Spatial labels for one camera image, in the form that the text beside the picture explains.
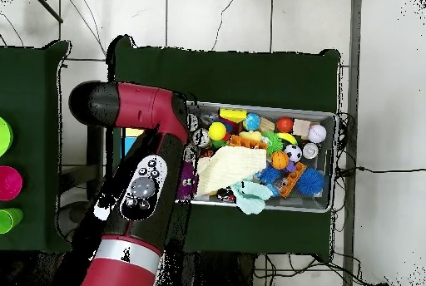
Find small soccer ball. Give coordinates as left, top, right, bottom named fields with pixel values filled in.
left=283, top=144, right=303, bottom=163

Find neon green plastic cup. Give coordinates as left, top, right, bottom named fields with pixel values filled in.
left=0, top=207, right=25, bottom=234
left=0, top=116, right=14, bottom=158

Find orange red ball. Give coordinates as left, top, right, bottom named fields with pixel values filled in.
left=275, top=116, right=295, bottom=134

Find purple spiky ball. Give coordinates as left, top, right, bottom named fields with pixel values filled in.
left=176, top=161, right=200, bottom=200

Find green spiky ball with eyes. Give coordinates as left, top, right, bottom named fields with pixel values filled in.
left=262, top=131, right=285, bottom=155

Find black pole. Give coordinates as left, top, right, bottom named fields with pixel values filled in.
left=27, top=0, right=64, bottom=24

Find wooden box with three holes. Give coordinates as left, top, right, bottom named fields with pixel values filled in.
left=120, top=126, right=146, bottom=157

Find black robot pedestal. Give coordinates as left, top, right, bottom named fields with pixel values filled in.
left=186, top=252, right=255, bottom=286

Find dark green table cloth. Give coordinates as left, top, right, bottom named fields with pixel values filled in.
left=104, top=35, right=342, bottom=262
left=0, top=40, right=75, bottom=254

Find small orange basketball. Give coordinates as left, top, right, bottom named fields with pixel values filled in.
left=270, top=150, right=290, bottom=170

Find small white baseball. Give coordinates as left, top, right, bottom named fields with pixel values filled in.
left=307, top=123, right=328, bottom=144

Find grey stand foot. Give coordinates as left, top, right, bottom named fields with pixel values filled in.
left=57, top=200, right=96, bottom=235

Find light blue cloth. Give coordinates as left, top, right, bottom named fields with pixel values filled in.
left=230, top=180, right=274, bottom=215

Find yellow smooth ball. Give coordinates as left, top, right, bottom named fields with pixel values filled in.
left=207, top=121, right=227, bottom=141

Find black upright panel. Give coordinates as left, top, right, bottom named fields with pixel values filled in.
left=87, top=125, right=105, bottom=202

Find cream knitted cloth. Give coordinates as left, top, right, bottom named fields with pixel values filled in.
left=196, top=145, right=268, bottom=197

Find pink plastic cup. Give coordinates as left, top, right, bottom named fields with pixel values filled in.
left=0, top=165, right=24, bottom=201

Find shallow wire mesh bin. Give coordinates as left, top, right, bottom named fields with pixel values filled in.
left=176, top=100, right=338, bottom=214

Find blue spiky ball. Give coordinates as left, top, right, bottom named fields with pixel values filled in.
left=295, top=167, right=325, bottom=196

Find black floor cable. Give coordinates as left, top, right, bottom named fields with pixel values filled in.
left=334, top=165, right=426, bottom=175

